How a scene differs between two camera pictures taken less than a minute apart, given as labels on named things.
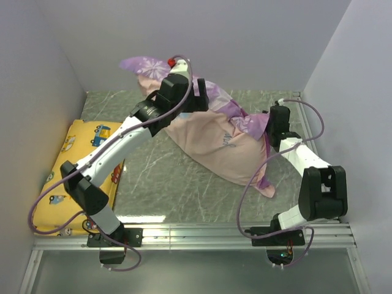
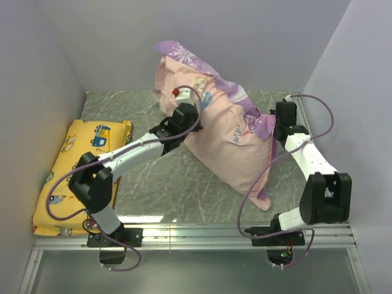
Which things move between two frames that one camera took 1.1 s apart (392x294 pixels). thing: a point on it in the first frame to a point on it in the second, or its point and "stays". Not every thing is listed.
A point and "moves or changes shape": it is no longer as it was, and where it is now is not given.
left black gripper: (199, 103) to (198, 128)
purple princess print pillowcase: (228, 141) moves or changes shape
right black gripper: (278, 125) to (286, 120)
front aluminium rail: (322, 236) stays
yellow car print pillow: (55, 214) stays
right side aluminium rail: (297, 94) stays
